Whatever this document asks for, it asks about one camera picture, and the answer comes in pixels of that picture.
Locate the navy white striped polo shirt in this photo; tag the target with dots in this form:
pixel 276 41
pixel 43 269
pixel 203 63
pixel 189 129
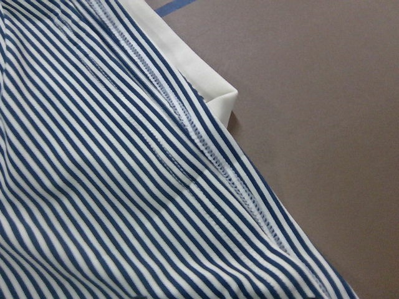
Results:
pixel 118 182

